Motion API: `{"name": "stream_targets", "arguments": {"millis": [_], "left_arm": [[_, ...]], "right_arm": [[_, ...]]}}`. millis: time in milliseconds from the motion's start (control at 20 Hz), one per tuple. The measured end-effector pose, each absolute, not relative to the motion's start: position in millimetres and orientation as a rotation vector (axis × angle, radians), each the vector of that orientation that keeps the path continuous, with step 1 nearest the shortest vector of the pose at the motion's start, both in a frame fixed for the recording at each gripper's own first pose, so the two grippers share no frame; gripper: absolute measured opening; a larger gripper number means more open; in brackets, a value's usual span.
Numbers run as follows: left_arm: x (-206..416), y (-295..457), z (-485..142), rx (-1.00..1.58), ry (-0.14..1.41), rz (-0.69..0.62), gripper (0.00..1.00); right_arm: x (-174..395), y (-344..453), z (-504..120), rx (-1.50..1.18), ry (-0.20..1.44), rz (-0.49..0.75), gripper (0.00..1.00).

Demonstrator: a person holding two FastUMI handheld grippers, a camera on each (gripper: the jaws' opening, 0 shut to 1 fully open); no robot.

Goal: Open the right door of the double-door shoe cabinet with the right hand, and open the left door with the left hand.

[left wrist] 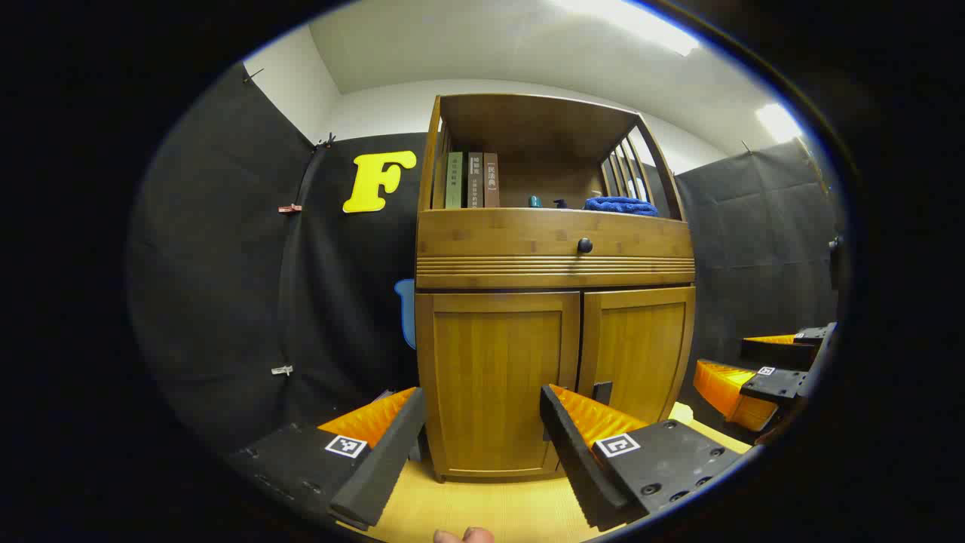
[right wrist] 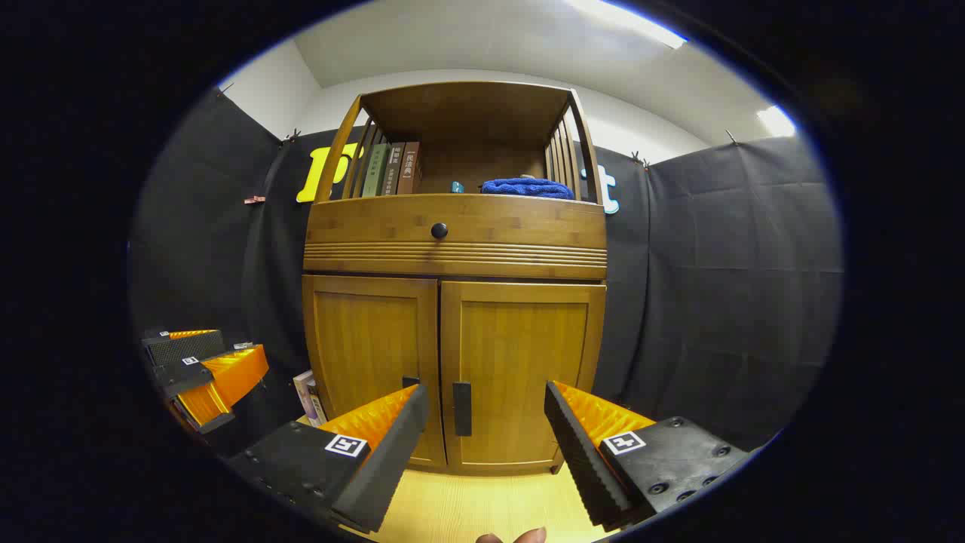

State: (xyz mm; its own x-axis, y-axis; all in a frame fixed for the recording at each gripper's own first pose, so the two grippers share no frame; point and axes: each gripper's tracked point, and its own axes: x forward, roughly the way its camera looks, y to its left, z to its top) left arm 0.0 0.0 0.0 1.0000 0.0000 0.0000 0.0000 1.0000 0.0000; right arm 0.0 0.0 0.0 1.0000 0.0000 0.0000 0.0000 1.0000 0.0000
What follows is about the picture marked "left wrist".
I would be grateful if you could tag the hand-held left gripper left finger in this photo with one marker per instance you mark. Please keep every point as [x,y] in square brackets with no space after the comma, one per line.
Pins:
[384,460]

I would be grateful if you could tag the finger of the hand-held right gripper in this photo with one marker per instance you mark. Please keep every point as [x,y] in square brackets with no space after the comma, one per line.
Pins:
[724,388]
[776,353]

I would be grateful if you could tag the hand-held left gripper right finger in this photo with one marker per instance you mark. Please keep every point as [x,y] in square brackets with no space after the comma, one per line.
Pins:
[573,460]

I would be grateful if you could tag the wooden shoe cabinet door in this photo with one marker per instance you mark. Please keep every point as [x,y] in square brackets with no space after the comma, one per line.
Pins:
[490,377]
[641,354]

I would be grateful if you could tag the wooden double-door shoe cabinet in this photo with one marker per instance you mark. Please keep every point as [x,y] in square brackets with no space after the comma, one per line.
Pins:
[497,280]

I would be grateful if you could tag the blue cloth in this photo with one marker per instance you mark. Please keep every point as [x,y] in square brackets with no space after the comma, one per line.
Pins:
[622,206]

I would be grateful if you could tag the small ceiling light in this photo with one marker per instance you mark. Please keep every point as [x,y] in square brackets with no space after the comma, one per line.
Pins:
[778,122]

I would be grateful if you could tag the wooden drawer with black knob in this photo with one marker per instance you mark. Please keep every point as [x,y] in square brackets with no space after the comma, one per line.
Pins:
[490,237]

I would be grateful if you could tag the black backdrop cloth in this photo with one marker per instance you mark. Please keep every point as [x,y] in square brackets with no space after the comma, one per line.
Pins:
[226,264]

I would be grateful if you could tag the green book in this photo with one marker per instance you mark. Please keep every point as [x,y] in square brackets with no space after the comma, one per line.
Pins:
[454,181]

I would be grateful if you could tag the brown book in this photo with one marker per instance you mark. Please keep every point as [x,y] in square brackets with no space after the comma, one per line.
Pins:
[491,181]

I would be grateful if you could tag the grey-brown book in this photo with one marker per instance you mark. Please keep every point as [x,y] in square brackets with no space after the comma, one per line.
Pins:
[475,181]

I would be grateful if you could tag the black binder clip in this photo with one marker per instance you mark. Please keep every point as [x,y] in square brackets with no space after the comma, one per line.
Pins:
[326,141]

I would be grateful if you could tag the long ceiling light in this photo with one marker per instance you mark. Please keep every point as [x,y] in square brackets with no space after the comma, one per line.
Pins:
[633,26]

